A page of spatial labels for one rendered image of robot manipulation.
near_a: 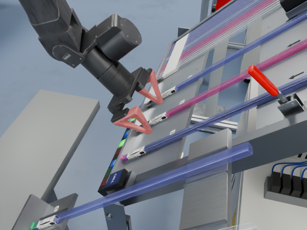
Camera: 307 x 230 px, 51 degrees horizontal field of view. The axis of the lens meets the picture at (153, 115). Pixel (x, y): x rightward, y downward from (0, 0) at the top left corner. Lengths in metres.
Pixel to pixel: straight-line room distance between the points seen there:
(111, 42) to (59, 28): 0.09
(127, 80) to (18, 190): 0.50
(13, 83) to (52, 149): 1.42
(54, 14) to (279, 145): 0.41
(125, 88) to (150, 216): 1.00
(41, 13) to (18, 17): 2.72
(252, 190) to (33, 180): 0.61
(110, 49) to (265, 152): 0.32
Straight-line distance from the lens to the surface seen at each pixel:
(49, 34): 0.58
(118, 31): 0.58
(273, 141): 0.53
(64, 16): 0.57
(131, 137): 0.86
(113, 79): 0.63
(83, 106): 1.17
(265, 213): 0.90
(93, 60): 0.62
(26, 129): 1.14
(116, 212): 0.74
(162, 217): 1.55
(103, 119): 1.97
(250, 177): 0.95
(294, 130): 0.52
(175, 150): 0.68
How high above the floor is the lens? 1.37
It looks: 44 degrees down
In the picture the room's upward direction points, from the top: straight up
